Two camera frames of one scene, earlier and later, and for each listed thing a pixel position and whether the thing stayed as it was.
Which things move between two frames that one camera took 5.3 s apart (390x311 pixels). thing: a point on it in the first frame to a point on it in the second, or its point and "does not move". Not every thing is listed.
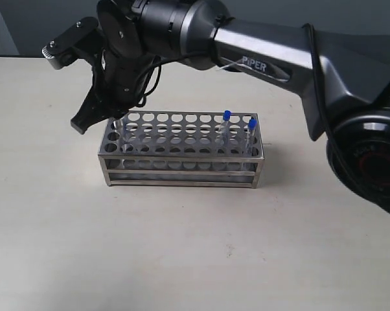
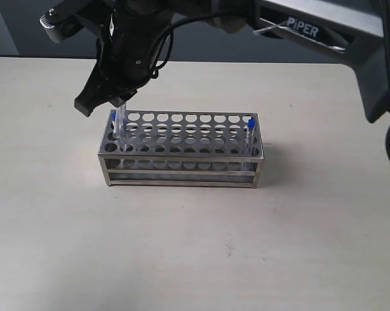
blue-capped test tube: x=122 y=133 to x=113 y=113
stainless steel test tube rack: x=183 y=149 does not move
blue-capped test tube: x=252 y=127 does not move
